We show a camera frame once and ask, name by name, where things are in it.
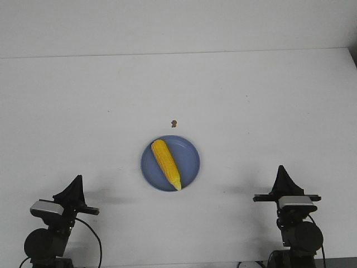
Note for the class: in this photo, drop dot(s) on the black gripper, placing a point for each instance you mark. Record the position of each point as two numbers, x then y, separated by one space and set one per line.
73 200
284 183

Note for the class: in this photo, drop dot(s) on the yellow corn cob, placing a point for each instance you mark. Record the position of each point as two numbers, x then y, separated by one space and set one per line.
166 163

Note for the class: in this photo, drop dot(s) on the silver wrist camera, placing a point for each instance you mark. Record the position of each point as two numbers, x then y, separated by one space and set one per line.
42 208
304 205

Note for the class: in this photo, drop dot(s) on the blue round plate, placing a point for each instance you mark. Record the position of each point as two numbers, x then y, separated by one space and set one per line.
185 156

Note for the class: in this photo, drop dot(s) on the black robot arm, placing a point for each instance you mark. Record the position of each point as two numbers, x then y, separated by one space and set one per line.
301 238
45 247

